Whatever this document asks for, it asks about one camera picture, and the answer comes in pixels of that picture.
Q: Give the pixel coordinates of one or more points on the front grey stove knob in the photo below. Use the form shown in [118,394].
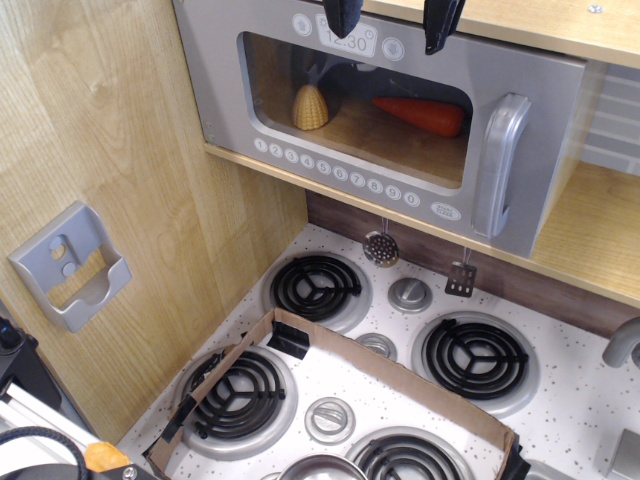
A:
[330,421]

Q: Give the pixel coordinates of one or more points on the front right black burner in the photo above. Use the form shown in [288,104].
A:
[408,453]

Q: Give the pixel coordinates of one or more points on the black burner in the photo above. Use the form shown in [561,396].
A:
[247,411]
[479,357]
[324,288]
[408,453]

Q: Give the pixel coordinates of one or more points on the brown cardboard box frame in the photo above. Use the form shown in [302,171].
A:
[383,395]

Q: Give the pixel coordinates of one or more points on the grey toy faucet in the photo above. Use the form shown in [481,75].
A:
[623,345]

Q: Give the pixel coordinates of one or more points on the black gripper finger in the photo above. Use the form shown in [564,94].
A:
[440,20]
[342,15]

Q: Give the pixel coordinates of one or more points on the silver metal pot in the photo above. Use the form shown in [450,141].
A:
[319,467]

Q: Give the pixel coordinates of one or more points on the middle grey stove knob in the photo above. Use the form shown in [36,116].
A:
[380,344]

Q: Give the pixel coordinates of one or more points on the front left black burner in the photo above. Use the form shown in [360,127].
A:
[247,411]

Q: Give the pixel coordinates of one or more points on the back grey stove knob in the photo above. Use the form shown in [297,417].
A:
[410,295]

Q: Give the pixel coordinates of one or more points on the back left black burner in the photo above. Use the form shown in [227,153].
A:
[324,288]

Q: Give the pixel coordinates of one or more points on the back right black burner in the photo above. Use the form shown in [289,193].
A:
[479,357]

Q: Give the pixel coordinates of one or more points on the black camera mount equipment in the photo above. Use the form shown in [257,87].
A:
[21,365]

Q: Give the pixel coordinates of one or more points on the yellow toy corn cob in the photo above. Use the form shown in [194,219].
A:
[309,110]

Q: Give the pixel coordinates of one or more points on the grey stove knob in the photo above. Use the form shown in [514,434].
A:
[330,421]
[380,344]
[410,295]

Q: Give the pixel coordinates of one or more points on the orange toy carrot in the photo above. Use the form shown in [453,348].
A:
[443,119]

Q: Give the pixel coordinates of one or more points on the silver toy skimmer ladle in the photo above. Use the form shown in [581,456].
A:
[380,248]

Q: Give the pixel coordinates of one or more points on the black toy slotted spatula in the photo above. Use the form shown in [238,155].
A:
[461,277]

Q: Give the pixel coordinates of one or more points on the grey wall phone holder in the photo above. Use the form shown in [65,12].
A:
[57,252]

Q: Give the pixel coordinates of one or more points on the grey toy microwave door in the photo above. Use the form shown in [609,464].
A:
[493,183]

